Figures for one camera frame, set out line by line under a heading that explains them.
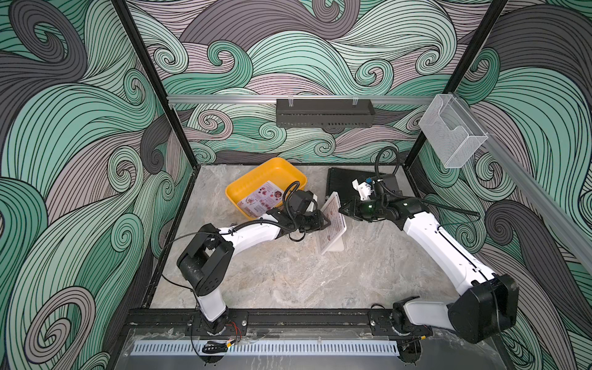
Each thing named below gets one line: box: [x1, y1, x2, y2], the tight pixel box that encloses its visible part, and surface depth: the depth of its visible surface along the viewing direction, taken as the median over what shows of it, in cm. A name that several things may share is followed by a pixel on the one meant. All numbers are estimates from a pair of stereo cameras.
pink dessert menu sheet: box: [237, 180, 285, 219], surface depth 109 cm
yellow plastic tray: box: [225, 157, 308, 219], surface depth 115 cm
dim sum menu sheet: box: [318, 191, 347, 255], surface depth 82 cm
